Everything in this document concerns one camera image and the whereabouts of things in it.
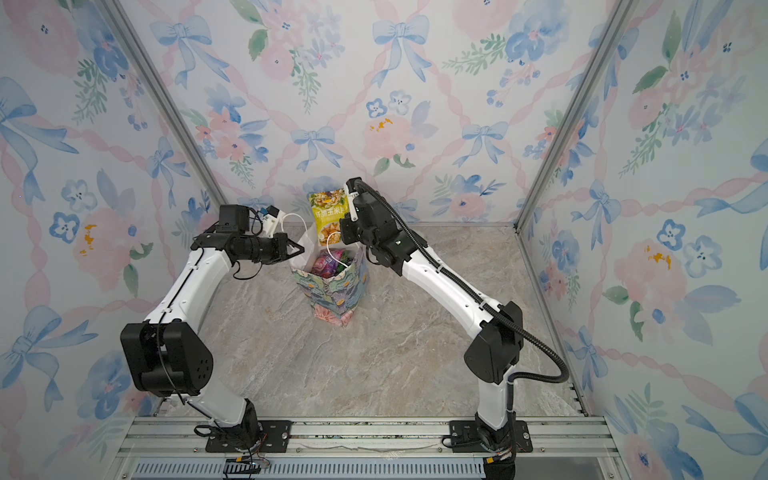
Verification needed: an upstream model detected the yellow snack packet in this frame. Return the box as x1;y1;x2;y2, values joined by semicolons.
308;189;349;246

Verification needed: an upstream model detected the floral paper bag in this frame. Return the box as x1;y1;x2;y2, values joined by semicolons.
288;222;369;327

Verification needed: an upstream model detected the purple Fox's candy bag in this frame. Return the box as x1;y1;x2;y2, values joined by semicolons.
310;250;354;279

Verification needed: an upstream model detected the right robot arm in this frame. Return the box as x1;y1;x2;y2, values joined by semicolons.
340;186;522;452

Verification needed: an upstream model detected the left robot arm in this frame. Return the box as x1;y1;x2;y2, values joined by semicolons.
120;232;305;450

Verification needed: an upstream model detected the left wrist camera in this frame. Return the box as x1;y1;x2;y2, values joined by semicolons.
216;204;284;238

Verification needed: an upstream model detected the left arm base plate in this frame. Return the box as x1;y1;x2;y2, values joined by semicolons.
203;420;293;454

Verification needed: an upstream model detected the aluminium rail frame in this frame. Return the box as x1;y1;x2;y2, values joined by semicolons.
105;417;629;479

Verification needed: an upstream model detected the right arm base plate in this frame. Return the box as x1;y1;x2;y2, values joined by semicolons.
443;419;533;455

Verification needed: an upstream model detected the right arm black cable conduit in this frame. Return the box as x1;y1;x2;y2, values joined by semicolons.
353;178;570;385

